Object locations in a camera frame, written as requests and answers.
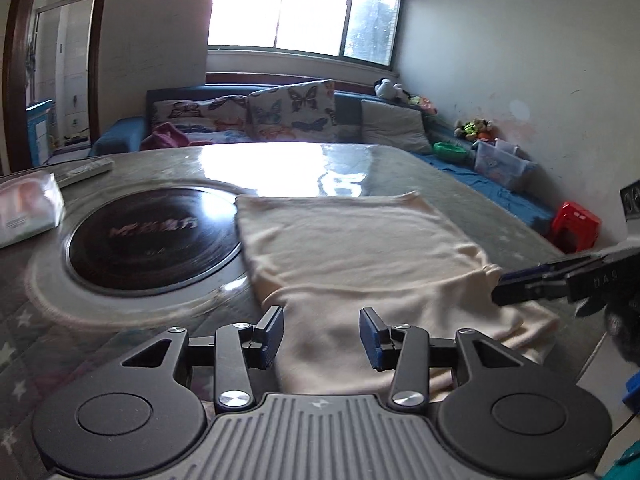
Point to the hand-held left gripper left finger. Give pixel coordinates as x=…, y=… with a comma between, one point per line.
x=272, y=336

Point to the green plastic bowl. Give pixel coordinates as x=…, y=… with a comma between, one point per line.
x=450, y=151

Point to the tissue pack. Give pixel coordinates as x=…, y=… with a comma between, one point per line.
x=25, y=207

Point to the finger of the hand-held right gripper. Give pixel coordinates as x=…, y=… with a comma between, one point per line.
x=520, y=292
x=530, y=271

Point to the small butterfly print pillow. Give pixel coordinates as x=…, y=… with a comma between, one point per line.
x=200, y=112

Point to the pink cloth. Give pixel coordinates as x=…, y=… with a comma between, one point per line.
x=165, y=137

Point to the yellow green plush toy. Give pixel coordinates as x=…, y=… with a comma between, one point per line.
x=472, y=129

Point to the round black induction hob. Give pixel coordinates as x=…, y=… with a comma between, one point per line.
x=152, y=237

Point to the grey cushion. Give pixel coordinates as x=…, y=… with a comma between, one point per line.
x=392, y=122

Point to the cream knitted garment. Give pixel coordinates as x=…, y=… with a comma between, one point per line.
x=380, y=270

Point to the blue sofa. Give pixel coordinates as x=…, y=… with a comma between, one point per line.
x=350, y=110

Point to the grey remote control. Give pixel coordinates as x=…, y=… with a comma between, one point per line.
x=82, y=169

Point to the black and white plush toy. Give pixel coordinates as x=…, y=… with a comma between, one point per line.
x=387, y=89

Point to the brown door frame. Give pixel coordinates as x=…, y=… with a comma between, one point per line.
x=17, y=60

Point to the window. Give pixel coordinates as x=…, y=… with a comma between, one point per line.
x=305, y=7

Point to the large butterfly print pillow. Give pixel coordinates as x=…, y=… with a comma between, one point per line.
x=292, y=110

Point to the small blue object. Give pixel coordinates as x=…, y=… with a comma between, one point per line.
x=632, y=392

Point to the light blue cabinet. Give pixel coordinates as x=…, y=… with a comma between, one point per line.
x=40, y=130

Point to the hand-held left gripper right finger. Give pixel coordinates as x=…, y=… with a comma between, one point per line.
x=370, y=341

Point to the red plastic stool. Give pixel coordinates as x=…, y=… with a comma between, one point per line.
x=575, y=225

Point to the dark furry cloth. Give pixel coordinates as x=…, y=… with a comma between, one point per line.
x=625, y=332

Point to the clear plastic storage box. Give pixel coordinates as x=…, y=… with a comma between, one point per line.
x=502, y=165

